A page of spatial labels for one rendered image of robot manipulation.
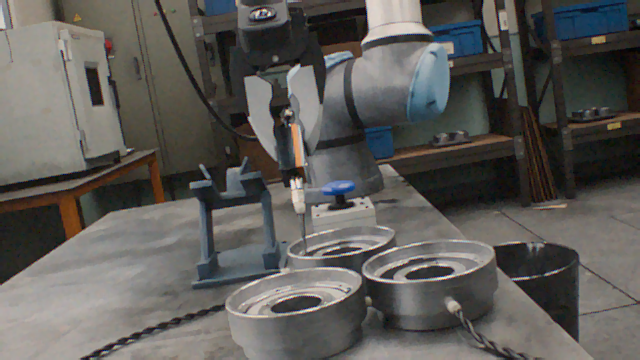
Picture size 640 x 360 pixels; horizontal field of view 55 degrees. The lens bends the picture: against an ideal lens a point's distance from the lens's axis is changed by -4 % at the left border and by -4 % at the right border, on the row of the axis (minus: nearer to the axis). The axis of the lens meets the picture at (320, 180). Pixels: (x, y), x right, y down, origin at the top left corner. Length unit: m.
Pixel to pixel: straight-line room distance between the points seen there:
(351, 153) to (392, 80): 0.14
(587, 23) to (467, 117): 1.03
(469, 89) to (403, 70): 3.70
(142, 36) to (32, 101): 1.76
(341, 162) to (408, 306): 0.59
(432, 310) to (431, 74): 0.56
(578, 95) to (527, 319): 4.48
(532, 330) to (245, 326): 0.20
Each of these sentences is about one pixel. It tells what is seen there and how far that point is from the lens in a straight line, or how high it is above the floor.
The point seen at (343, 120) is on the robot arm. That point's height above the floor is 0.93.
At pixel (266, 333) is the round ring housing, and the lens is 0.45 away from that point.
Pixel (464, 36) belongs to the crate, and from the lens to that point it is 4.17.
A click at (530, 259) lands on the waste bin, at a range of 1.99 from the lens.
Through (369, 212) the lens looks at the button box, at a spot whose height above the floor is 0.84.
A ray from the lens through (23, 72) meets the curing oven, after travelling 2.83.
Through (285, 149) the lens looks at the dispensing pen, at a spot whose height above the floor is 0.93.
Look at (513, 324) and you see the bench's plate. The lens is 0.48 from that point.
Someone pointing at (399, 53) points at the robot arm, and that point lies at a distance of 0.99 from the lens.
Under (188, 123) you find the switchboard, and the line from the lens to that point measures 4.37.
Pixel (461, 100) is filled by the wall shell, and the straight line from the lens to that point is 4.67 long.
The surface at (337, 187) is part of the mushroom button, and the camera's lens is 0.73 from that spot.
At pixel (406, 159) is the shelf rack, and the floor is 0.44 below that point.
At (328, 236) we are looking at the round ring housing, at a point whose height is 0.84.
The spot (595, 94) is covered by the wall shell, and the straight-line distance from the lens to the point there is 5.00.
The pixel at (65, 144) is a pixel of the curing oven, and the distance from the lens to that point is 2.77.
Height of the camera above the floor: 0.99
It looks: 8 degrees down
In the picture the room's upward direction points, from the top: 10 degrees counter-clockwise
